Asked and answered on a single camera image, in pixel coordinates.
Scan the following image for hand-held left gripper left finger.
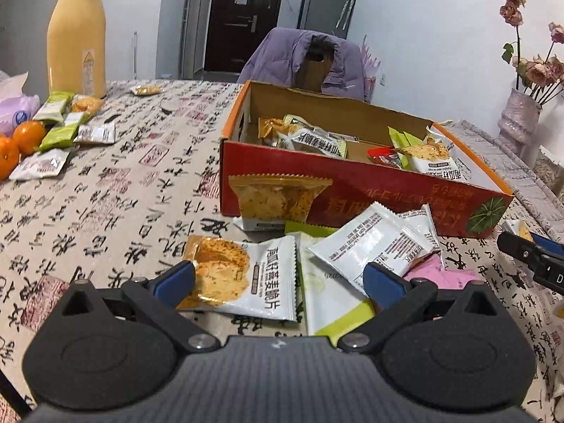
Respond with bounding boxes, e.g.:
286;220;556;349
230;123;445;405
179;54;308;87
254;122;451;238
57;262;221;355

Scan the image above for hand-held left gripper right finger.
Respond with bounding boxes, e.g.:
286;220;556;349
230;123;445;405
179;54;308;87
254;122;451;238
337;262;503;355

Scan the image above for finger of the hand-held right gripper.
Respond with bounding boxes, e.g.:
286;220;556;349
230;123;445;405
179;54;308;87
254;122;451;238
531;234;564;259
497;231;541;265

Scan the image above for yellow white snack packet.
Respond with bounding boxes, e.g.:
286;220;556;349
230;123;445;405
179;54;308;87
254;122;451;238
502;219;537;241

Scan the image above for pink snack packet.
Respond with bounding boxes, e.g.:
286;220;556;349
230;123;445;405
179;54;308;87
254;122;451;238
403;255;486;292

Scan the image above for white orange oat crisp packet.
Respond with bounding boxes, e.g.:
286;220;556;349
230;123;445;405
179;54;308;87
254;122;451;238
425;124;455;146
175;234;301;323
398;138;473;182

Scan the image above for orange cardboard box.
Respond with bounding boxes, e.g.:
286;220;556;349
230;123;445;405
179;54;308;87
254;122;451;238
219;80;515;239

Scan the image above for pink patterned blanket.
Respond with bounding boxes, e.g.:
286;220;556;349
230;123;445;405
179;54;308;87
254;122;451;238
434;119;564;248

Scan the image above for pale green snack packet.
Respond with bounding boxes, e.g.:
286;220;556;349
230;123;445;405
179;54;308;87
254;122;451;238
284;221;376;336

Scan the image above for glass jar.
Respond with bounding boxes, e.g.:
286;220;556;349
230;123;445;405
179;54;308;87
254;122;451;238
533;150;564;195

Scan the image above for red snack packet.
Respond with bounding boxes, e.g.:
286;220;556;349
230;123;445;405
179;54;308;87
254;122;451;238
367;146;405;169

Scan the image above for pink ceramic vase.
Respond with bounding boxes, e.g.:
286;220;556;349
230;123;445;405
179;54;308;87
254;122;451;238
497;87;544;147

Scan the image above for orange-topped clear crisp packet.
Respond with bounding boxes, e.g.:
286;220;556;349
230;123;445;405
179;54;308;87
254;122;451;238
228;175;334;233

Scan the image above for white black-text snack packet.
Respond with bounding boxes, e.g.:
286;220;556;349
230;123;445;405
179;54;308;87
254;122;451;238
275;127;350;160

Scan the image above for small white snack packet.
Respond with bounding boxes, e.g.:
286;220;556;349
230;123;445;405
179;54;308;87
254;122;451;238
8;147;72;181
73;123;116;146

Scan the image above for dried pink roses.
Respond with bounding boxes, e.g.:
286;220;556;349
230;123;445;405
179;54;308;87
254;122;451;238
499;0;564;98

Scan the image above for orange snack packet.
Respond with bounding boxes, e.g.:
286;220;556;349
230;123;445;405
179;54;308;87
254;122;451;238
257;116;292;147

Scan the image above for wooden chair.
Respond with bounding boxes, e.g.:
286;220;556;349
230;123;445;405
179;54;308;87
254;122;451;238
299;31;336;92

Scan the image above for purple tissue pack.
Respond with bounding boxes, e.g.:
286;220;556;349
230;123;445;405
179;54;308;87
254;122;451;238
0;94;39;138

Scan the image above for purple padded jacket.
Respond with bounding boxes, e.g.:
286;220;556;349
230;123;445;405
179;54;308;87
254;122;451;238
237;27;367;103

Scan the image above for white plastic bag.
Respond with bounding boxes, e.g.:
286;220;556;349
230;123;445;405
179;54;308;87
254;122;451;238
0;70;30;103

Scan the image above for yellow thermos bottle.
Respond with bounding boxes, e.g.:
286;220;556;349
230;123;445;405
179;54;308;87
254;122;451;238
46;0;108;100

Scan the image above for grey interior door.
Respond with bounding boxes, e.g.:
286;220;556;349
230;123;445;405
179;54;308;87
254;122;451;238
178;0;209;74

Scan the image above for dark brown door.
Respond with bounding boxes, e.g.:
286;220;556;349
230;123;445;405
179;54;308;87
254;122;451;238
202;0;283;74

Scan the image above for white folded umbrella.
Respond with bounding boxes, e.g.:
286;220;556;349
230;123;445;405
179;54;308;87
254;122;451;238
336;0;358;30

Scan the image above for grey refrigerator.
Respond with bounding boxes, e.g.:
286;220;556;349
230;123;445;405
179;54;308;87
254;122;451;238
296;0;361;39

